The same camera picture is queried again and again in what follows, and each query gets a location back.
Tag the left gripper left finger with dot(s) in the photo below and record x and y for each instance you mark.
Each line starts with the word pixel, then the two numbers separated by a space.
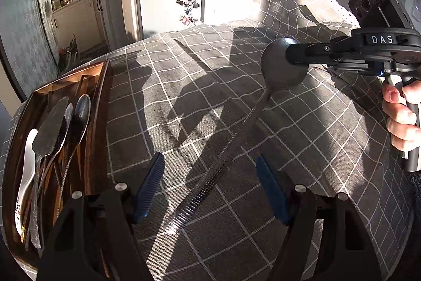
pixel 93 238

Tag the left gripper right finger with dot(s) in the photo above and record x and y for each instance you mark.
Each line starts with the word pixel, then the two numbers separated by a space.
pixel 345 252

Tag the white ceramic spoon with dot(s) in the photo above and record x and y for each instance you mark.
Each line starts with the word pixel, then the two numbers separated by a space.
pixel 28 173

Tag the steel serrated cake server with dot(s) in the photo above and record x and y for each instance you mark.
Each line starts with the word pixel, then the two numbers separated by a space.
pixel 43 145

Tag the large steel ladle spoon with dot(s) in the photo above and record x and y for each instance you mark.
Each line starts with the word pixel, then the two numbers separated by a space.
pixel 281 70

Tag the white kitchen cabinet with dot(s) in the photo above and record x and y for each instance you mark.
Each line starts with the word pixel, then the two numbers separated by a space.
pixel 86 21

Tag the person right hand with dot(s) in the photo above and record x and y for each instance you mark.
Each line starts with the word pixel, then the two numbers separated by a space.
pixel 401 121

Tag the wooden utensil tray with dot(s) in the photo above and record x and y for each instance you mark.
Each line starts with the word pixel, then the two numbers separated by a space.
pixel 75 162

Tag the dark steel spoon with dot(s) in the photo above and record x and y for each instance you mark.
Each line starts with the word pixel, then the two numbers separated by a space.
pixel 78 127

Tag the grey checked tablecloth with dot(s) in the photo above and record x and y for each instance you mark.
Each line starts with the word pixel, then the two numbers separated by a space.
pixel 185 93

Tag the plastic bag on floor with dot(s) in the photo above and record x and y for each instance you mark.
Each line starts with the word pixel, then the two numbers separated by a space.
pixel 69 57

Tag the patterned glass sliding door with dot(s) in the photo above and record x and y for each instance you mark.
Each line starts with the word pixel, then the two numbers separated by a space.
pixel 30 44

